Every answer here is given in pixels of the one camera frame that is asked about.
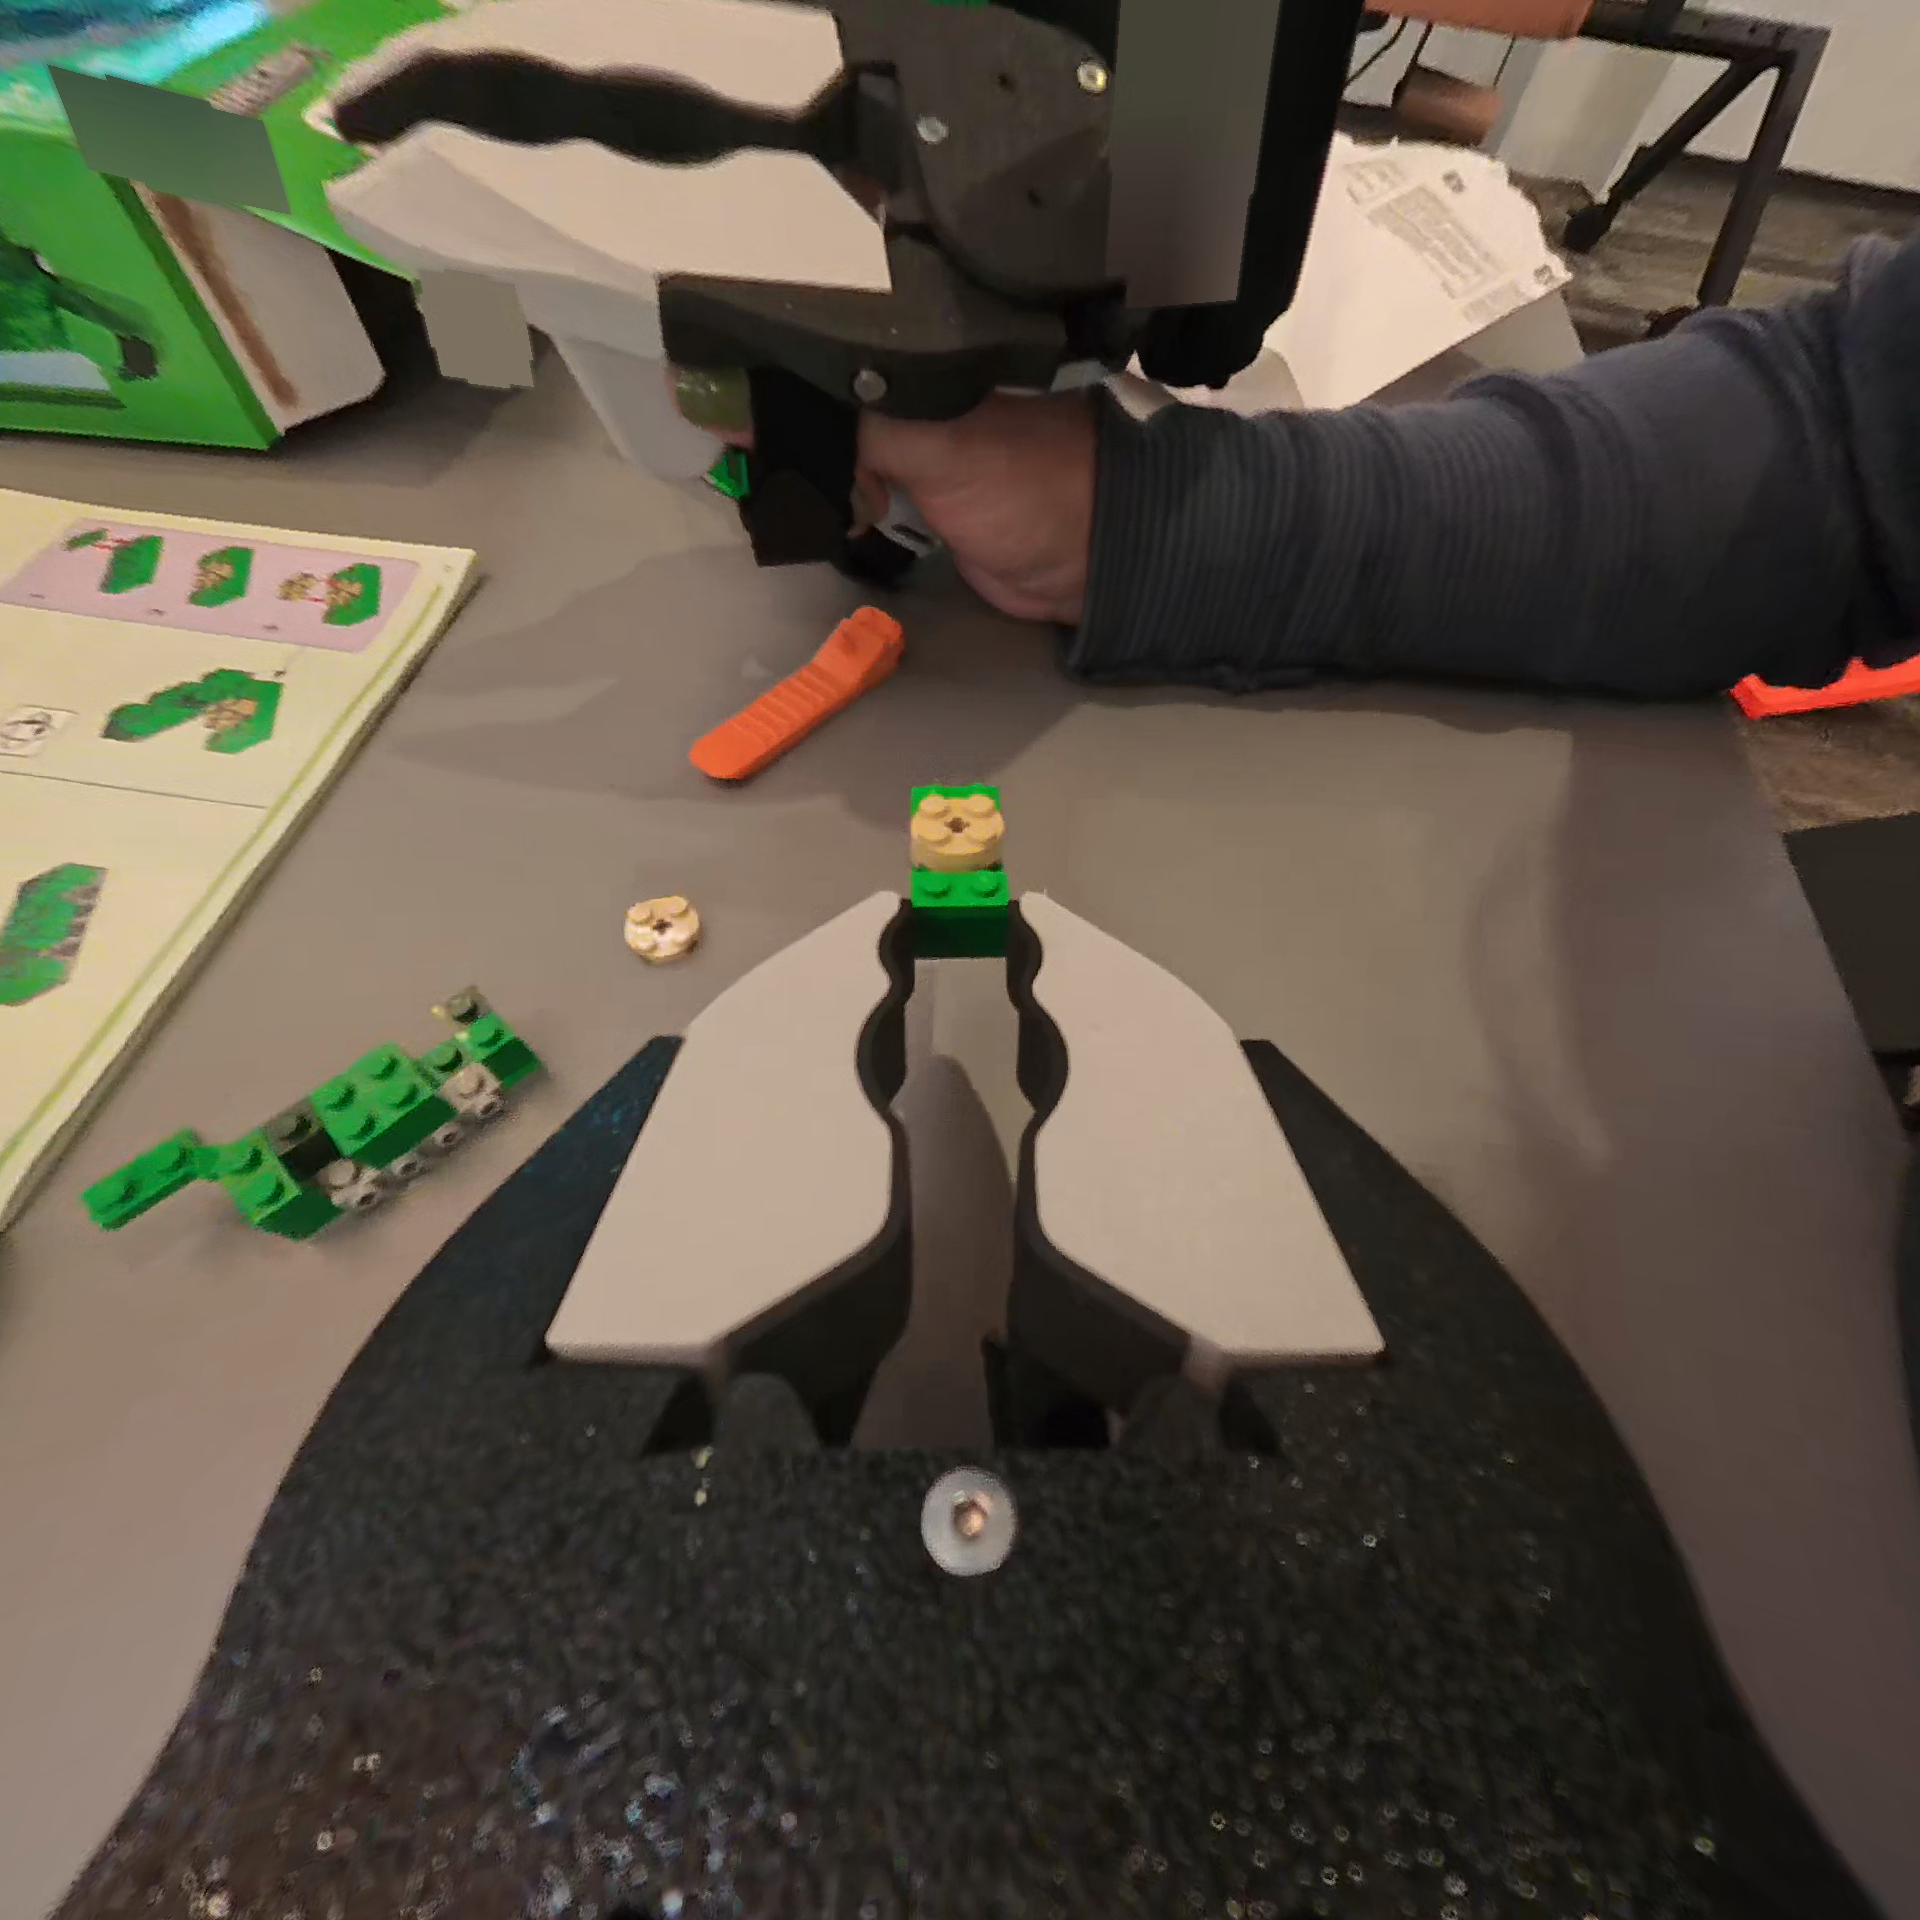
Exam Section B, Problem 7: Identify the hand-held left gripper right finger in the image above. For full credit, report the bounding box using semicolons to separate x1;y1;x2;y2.
1006;892;1385;1449

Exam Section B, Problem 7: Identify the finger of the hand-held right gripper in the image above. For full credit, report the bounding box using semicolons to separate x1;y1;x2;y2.
322;129;898;482
307;0;866;169

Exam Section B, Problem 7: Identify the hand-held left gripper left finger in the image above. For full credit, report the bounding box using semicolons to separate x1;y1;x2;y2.
545;892;914;1449

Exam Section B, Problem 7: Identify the green brick with tan plate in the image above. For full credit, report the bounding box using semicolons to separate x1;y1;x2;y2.
905;782;1017;961

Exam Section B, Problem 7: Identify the person's right forearm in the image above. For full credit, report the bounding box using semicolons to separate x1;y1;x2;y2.
1062;232;1920;705

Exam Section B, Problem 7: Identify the grey desk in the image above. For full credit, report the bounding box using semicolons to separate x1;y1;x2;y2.
0;336;1920;1920

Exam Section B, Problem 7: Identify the person's right hand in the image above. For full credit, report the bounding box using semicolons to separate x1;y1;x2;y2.
857;384;1106;626

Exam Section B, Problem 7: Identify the olive and green brick piece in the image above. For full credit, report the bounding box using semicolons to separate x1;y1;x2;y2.
669;364;755;501

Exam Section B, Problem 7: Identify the green brick assembly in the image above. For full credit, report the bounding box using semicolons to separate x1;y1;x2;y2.
79;982;549;1243

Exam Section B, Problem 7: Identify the white printed paper sheet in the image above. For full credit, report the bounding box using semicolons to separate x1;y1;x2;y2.
1259;129;1588;411

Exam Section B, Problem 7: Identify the orange brick separator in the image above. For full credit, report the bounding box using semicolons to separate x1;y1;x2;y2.
687;604;908;786

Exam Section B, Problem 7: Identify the green cardboard box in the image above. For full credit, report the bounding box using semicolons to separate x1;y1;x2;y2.
0;0;459;452

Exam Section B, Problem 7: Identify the instruction booklet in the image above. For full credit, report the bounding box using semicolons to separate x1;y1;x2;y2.
0;488;482;1234

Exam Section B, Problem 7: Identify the black flat object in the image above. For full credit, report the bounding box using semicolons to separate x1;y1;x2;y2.
1786;817;1920;1061

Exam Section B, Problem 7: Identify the orange plastic piece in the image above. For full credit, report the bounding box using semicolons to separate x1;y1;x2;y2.
1727;648;1920;722

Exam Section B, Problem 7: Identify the black metal table frame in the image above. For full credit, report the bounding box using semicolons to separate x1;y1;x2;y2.
1558;0;1836;308

